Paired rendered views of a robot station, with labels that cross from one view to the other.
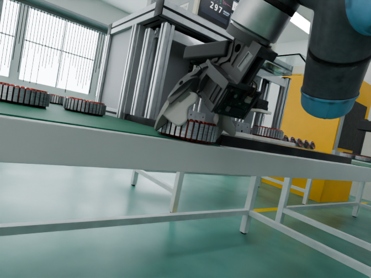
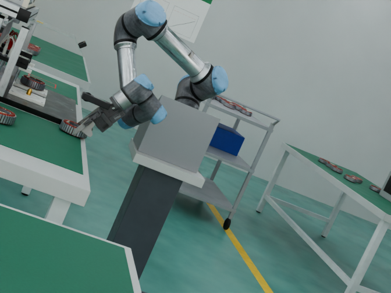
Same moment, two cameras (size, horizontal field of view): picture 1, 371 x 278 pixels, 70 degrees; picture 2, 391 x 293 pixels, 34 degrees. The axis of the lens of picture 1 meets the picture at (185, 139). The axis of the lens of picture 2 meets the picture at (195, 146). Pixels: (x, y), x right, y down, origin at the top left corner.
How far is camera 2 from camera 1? 2.30 m
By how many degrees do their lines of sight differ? 68
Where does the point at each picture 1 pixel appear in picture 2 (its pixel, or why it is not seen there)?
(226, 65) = (106, 113)
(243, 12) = (123, 103)
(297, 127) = not seen: outside the picture
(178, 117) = (88, 133)
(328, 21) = (145, 116)
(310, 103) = (124, 125)
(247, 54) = (118, 114)
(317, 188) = not seen: outside the picture
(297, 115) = not seen: outside the picture
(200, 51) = (95, 101)
